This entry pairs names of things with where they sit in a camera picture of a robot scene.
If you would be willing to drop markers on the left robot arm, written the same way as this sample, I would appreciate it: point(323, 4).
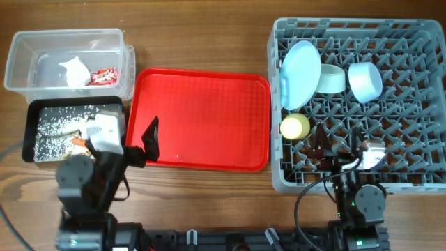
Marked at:
point(88, 186)

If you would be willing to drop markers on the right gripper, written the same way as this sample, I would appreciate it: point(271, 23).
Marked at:
point(339, 164)

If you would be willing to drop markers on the light blue bowl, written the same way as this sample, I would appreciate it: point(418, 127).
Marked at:
point(365, 81)

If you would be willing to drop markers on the grey dishwasher rack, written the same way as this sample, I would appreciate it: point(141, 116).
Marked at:
point(408, 117)

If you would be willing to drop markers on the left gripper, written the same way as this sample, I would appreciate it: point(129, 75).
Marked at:
point(137, 157)

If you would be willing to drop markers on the food scraps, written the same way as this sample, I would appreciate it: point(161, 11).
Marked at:
point(57, 126)

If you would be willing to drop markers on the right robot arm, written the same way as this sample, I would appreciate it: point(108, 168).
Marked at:
point(360, 205)

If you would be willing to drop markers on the green bowl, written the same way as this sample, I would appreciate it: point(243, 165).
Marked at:
point(332, 80)

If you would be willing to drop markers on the orange carrot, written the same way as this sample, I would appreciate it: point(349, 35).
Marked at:
point(79, 142)

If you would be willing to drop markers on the clear plastic bin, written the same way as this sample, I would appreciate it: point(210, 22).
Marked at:
point(34, 68)

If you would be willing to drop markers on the white tissue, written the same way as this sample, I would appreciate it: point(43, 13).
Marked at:
point(77, 74)

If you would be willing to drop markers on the red candy wrapper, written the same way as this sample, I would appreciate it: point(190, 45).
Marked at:
point(104, 77)

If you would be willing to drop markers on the black plastic tray bin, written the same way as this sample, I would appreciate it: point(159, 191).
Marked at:
point(36, 106)

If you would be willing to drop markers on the red serving tray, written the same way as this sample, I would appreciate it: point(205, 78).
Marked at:
point(207, 120)

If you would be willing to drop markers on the light blue plate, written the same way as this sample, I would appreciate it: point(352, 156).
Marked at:
point(299, 75)

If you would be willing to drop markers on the yellow cup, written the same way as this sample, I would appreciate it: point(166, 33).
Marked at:
point(295, 126)

